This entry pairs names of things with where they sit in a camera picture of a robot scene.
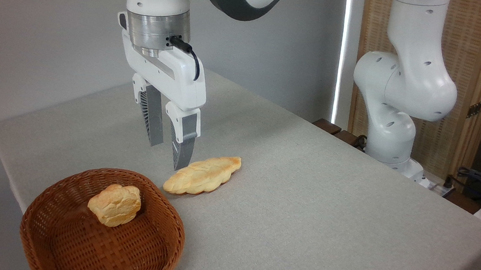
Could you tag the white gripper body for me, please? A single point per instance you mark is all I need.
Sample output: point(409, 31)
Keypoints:
point(179, 81)

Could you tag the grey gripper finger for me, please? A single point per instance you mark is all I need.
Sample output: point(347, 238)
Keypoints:
point(184, 147)
point(153, 122)

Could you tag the long golden bread loaf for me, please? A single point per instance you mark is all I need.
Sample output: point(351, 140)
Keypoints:
point(203, 176)

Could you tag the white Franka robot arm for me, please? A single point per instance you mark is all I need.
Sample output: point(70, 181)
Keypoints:
point(408, 89)

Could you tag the small round bread roll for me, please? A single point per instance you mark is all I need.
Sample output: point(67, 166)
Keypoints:
point(115, 204)

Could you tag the brown woven wicker basket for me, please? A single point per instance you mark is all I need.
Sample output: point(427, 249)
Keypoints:
point(79, 247)

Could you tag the grey tablecloth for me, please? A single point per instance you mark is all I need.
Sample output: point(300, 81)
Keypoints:
point(312, 212)

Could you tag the dark wooden block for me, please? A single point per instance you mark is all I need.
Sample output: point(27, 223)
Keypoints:
point(347, 137)
point(326, 125)

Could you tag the wooden rattan folding screen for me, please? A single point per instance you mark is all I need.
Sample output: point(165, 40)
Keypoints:
point(478, 47)

